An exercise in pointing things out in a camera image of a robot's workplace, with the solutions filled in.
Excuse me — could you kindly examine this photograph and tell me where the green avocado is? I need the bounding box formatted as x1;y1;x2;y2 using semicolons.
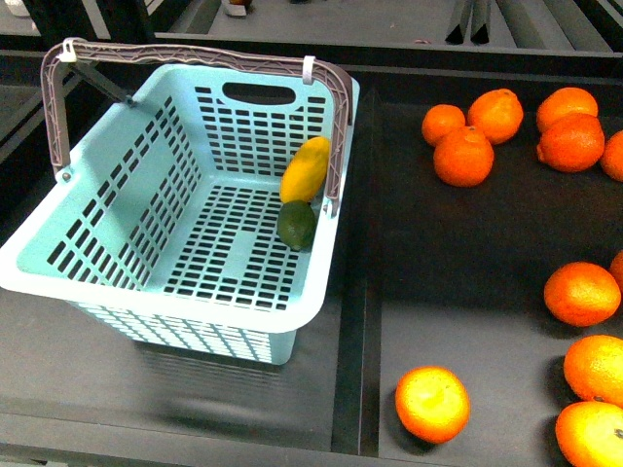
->
276;200;316;251

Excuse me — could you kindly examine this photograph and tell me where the yellow mango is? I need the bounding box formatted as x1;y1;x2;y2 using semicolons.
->
279;136;331;203

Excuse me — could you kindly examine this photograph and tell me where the light blue plastic basket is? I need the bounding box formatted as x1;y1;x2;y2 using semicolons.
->
1;64;339;365

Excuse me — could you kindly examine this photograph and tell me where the dark wooden display stand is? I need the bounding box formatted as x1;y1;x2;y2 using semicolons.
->
1;1;622;466

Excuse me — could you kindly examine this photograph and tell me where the orange tangerine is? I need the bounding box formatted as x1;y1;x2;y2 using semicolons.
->
394;366;471;445
433;126;495;188
536;113;605;173
543;262;622;327
421;104;466;147
563;335;622;408
466;89;524;145

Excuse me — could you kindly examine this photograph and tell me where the white zip tie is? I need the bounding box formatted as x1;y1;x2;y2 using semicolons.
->
302;55;315;86

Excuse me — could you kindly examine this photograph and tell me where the grey basket handle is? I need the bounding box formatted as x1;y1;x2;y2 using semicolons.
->
40;38;355;218

